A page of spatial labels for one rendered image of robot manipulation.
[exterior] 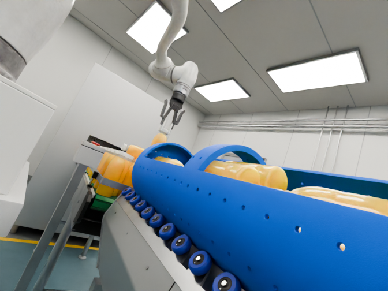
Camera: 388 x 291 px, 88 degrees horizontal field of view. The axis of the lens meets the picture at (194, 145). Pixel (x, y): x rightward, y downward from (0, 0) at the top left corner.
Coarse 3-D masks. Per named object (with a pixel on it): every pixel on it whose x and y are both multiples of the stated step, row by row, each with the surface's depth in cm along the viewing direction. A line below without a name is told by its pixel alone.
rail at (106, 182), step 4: (104, 180) 91; (108, 180) 92; (112, 180) 93; (104, 184) 91; (108, 184) 92; (112, 184) 93; (116, 184) 94; (120, 184) 95; (116, 188) 94; (120, 188) 95; (124, 188) 96; (132, 188) 98
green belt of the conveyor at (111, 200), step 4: (88, 176) 135; (92, 184) 111; (96, 196) 89; (100, 196) 90; (104, 196) 92; (112, 196) 100; (116, 196) 104; (92, 200) 99; (96, 200) 88; (100, 200) 89; (104, 200) 89; (108, 200) 91; (112, 200) 92; (92, 204) 86; (96, 204) 87; (100, 204) 88; (104, 204) 89; (108, 204) 90; (92, 208) 88; (96, 208) 88; (100, 208) 89; (104, 208) 89
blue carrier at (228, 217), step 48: (144, 192) 69; (192, 192) 42; (240, 192) 32; (288, 192) 26; (384, 192) 35; (192, 240) 44; (240, 240) 29; (288, 240) 23; (336, 240) 20; (384, 240) 17; (288, 288) 23; (336, 288) 19; (384, 288) 16
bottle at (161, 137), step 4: (160, 132) 110; (164, 132) 109; (156, 136) 107; (160, 136) 107; (164, 136) 108; (152, 140) 108; (156, 140) 106; (160, 140) 106; (164, 140) 107; (152, 144) 106
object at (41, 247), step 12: (84, 168) 97; (72, 180) 94; (72, 192) 94; (60, 204) 92; (60, 216) 92; (48, 228) 90; (48, 240) 90; (36, 252) 88; (36, 264) 88; (24, 276) 86; (24, 288) 86
